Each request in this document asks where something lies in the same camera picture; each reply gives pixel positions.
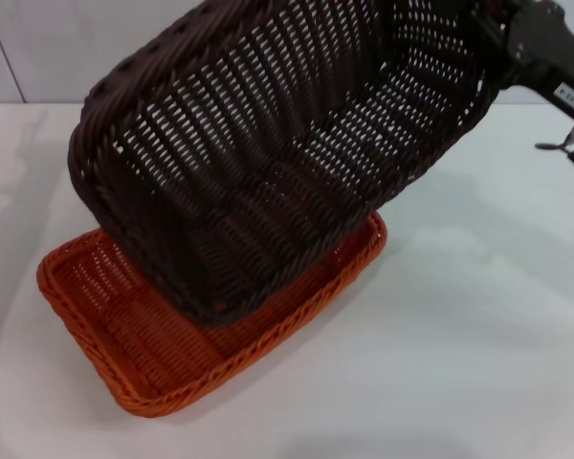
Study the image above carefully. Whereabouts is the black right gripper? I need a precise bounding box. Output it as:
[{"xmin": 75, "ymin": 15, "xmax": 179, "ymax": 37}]
[{"xmin": 475, "ymin": 0, "xmax": 574, "ymax": 121}]

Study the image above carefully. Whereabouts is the dark brown woven plastic basket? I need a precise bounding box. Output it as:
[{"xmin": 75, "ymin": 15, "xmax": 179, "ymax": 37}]
[{"xmin": 67, "ymin": 0, "xmax": 501, "ymax": 329}]

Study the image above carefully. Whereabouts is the orange woven plastic basket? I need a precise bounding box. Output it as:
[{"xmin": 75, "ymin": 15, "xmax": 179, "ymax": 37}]
[{"xmin": 35, "ymin": 211, "xmax": 388, "ymax": 420}]

